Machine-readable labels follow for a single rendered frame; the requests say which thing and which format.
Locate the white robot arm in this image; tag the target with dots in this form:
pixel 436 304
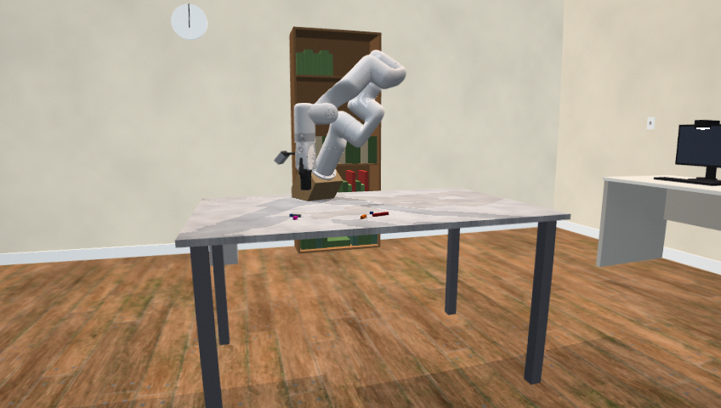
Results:
pixel 360 86

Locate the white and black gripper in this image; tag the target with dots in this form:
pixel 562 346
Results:
pixel 305 161

